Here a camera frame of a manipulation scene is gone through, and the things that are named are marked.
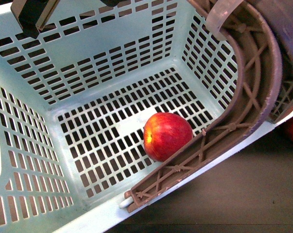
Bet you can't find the light teal plastic shopping basket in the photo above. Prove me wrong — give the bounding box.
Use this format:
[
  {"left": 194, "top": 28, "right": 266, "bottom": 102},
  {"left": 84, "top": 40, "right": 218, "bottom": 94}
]
[{"left": 0, "top": 0, "right": 293, "bottom": 233}]

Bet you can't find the red yellow apple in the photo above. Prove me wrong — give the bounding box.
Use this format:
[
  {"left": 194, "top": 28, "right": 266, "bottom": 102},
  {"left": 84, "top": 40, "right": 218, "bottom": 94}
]
[{"left": 143, "top": 113, "right": 193, "bottom": 162}]

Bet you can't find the white zip tie right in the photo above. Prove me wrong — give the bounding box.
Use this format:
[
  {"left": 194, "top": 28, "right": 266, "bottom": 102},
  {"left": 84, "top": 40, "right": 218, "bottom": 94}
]
[{"left": 206, "top": 0, "right": 243, "bottom": 41}]

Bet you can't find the brown plastic basket handle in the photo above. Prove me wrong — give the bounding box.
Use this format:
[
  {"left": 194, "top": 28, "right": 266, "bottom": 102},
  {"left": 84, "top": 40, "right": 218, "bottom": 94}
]
[{"left": 120, "top": 0, "right": 293, "bottom": 213}]

